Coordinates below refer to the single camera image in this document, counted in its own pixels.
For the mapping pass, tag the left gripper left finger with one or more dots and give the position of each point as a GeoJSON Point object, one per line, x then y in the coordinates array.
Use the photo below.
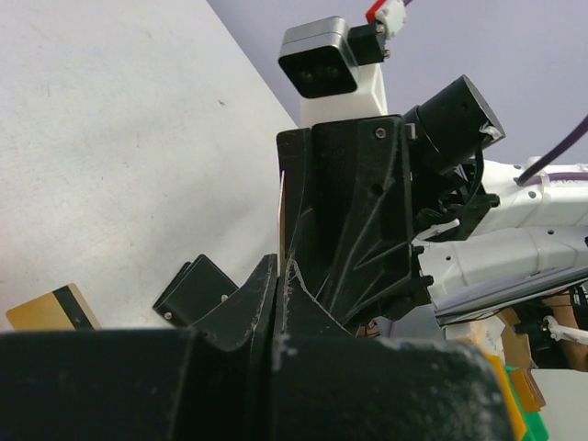
{"type": "Point", "coordinates": [208, 381]}

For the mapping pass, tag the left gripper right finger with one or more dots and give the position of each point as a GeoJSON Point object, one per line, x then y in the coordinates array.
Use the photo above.
{"type": "Point", "coordinates": [337, 387]}

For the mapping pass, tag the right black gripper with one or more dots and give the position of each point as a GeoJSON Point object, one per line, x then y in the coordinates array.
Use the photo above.
{"type": "Point", "coordinates": [348, 195]}

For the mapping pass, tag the black card holder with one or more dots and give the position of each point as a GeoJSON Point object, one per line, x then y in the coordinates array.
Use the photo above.
{"type": "Point", "coordinates": [195, 290]}

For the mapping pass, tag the gold card stripe up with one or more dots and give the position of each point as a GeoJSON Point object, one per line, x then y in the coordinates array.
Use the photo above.
{"type": "Point", "coordinates": [64, 308]}

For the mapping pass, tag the gold card front up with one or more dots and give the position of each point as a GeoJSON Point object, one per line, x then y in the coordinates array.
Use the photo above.
{"type": "Point", "coordinates": [281, 217]}

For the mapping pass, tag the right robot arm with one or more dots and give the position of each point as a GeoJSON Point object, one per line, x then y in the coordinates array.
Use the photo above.
{"type": "Point", "coordinates": [490, 233]}

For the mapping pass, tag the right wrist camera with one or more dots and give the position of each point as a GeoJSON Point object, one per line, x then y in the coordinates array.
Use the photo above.
{"type": "Point", "coordinates": [336, 69]}

